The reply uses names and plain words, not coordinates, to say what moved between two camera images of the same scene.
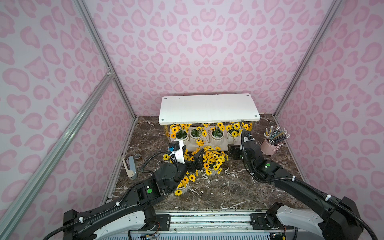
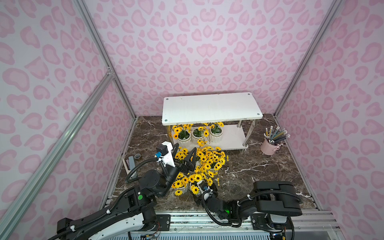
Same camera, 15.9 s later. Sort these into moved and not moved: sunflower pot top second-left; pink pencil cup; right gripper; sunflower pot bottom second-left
Moved: right gripper
Not moved: pink pencil cup; sunflower pot bottom second-left; sunflower pot top second-left
